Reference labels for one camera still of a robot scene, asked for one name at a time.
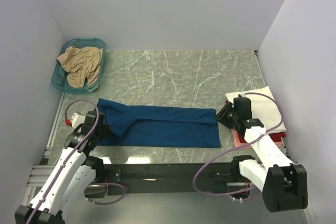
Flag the blue t-shirt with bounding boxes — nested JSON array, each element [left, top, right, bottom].
[[97, 98, 221, 148]]

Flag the teal plastic basket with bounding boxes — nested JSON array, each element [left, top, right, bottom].
[[51, 38, 107, 93]]

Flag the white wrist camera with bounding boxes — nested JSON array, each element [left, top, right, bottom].
[[238, 92, 247, 98], [65, 112, 85, 129]]

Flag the folded red t-shirt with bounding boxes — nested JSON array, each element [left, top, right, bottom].
[[269, 132, 286, 143]]

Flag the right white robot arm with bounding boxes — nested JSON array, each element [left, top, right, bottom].
[[216, 96, 308, 212]]

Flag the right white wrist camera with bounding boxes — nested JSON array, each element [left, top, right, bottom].
[[238, 92, 247, 98]]

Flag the folded pink t-shirt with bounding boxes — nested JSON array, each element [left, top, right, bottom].
[[232, 130, 283, 148]]

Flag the aluminium frame rail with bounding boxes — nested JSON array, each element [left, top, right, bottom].
[[20, 92, 66, 206]]

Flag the beige t-shirt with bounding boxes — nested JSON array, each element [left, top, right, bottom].
[[57, 46, 103, 88]]

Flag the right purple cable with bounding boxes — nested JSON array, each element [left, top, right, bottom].
[[192, 92, 285, 196]]

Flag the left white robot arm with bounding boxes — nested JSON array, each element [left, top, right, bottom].
[[15, 111, 109, 223]]

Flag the black base beam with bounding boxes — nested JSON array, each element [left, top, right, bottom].
[[85, 162, 260, 199]]

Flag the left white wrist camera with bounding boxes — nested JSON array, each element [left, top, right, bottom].
[[65, 112, 85, 129]]

